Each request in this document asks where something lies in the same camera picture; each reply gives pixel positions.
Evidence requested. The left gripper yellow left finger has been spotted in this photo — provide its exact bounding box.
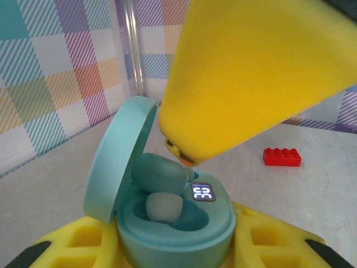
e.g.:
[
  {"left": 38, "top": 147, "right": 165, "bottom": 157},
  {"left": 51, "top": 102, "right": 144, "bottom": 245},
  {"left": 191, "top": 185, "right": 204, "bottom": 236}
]
[{"left": 7, "top": 216, "right": 125, "bottom": 268}]

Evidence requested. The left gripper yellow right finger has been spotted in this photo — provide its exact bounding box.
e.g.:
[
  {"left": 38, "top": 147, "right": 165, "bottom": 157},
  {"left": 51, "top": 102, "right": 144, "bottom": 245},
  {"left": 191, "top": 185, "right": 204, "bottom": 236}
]
[{"left": 223, "top": 201, "right": 356, "bottom": 268}]

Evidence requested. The light blue earbud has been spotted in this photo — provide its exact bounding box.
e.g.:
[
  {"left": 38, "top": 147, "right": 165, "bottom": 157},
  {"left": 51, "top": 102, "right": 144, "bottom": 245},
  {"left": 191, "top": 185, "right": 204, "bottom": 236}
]
[
  {"left": 144, "top": 191, "right": 184, "bottom": 224},
  {"left": 130, "top": 152, "right": 196, "bottom": 196}
]

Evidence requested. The light blue earbud charging case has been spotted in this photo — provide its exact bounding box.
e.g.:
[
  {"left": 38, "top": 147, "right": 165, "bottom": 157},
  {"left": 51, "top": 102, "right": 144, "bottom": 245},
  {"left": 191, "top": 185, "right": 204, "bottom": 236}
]
[{"left": 83, "top": 95, "right": 237, "bottom": 268}]

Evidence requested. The red wide toy brick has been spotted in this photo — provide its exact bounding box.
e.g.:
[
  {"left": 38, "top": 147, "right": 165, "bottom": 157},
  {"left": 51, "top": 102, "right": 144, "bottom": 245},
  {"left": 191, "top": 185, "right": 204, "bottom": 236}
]
[{"left": 262, "top": 147, "right": 302, "bottom": 168}]

